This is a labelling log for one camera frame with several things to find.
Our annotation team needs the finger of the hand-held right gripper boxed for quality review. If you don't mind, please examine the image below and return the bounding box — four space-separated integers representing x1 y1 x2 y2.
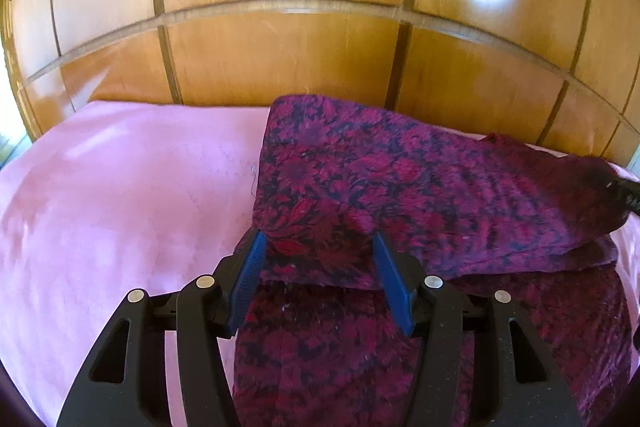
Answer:
602 174 640 214

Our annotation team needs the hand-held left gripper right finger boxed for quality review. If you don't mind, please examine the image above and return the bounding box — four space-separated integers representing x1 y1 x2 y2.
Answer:
372 231 586 427

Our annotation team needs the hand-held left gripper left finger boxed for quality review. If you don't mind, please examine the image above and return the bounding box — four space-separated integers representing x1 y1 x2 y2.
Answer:
56 229 269 427

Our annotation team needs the red floral knit garment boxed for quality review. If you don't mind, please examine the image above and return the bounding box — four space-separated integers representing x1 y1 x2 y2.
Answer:
232 94 640 427

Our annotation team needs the pink bed blanket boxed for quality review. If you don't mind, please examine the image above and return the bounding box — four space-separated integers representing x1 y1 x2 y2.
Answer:
0 99 640 427

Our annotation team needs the wooden wardrobe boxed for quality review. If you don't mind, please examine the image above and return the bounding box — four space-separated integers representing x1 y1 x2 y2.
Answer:
0 0 640 168

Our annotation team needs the glass door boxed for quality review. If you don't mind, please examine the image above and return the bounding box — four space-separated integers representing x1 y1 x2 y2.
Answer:
0 127 24 170

